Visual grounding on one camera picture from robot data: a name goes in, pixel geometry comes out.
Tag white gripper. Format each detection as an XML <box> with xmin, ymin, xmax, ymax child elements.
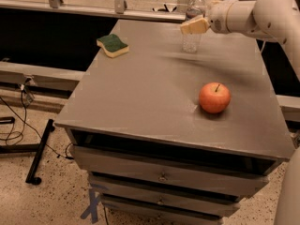
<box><xmin>180</xmin><ymin>0</ymin><xmax>239</xmax><ymax>35</ymax></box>

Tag clear plastic water bottle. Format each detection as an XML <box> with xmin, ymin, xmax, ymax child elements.
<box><xmin>181</xmin><ymin>0</ymin><xmax>206</xmax><ymax>53</ymax></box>

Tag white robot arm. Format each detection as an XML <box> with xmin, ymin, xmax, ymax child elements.
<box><xmin>180</xmin><ymin>0</ymin><xmax>300</xmax><ymax>225</ymax></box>

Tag red apple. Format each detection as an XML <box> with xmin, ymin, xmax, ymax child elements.
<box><xmin>199</xmin><ymin>82</ymin><xmax>231</xmax><ymax>113</ymax></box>

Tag green and yellow sponge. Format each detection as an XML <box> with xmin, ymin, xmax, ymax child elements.
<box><xmin>97</xmin><ymin>34</ymin><xmax>129</xmax><ymax>58</ymax></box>

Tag grey drawer cabinet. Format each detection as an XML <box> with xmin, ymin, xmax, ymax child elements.
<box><xmin>53</xmin><ymin>18</ymin><xmax>296</xmax><ymax>225</ymax></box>

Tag middle grey drawer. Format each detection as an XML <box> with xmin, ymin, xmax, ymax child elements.
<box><xmin>88</xmin><ymin>175</ymin><xmax>241</xmax><ymax>218</ymax></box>

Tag grey drawer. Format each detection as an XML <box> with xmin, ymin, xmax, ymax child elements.
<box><xmin>100</xmin><ymin>195</ymin><xmax>225</xmax><ymax>225</ymax></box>
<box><xmin>69</xmin><ymin>145</ymin><xmax>268</xmax><ymax>197</ymax></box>
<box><xmin>88</xmin><ymin>175</ymin><xmax>241</xmax><ymax>218</ymax></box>

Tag top grey drawer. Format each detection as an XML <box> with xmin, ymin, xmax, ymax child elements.
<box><xmin>69</xmin><ymin>145</ymin><xmax>268</xmax><ymax>197</ymax></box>

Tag bottom grey drawer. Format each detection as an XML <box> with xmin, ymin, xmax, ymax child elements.
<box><xmin>100</xmin><ymin>195</ymin><xmax>225</xmax><ymax>225</ymax></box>

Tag black metal stand base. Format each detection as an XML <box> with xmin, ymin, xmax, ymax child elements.
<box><xmin>0</xmin><ymin>116</ymin><xmax>56</xmax><ymax>186</ymax></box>

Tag blue tape cross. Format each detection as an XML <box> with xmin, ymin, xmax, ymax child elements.
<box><xmin>80</xmin><ymin>187</ymin><xmax>101</xmax><ymax>225</ymax></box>

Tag grey metal railing frame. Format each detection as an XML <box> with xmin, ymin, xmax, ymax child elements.
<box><xmin>0</xmin><ymin>0</ymin><xmax>226</xmax><ymax>23</ymax></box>

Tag black cable on floor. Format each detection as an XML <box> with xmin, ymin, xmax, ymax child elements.
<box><xmin>0</xmin><ymin>77</ymin><xmax>74</xmax><ymax>160</ymax></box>

